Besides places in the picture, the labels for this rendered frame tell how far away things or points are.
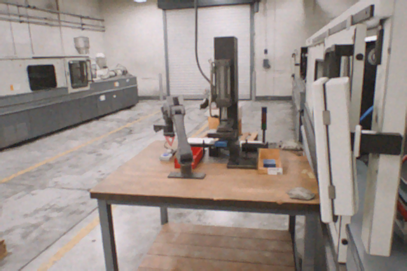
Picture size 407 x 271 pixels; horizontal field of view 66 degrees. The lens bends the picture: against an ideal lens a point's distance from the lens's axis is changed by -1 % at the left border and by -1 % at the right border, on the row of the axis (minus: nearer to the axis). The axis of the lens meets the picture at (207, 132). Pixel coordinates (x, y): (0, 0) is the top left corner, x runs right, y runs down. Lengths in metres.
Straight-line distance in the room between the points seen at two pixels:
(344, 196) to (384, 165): 0.13
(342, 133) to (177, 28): 11.03
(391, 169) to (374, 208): 0.12
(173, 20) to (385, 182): 11.14
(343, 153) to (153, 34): 11.46
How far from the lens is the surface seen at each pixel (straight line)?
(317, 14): 11.23
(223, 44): 2.02
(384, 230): 1.02
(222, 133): 1.98
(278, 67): 11.13
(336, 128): 0.85
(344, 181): 0.89
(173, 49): 11.76
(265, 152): 1.96
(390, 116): 0.91
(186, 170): 1.68
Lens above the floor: 1.53
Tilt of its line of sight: 14 degrees down
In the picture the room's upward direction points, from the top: 2 degrees counter-clockwise
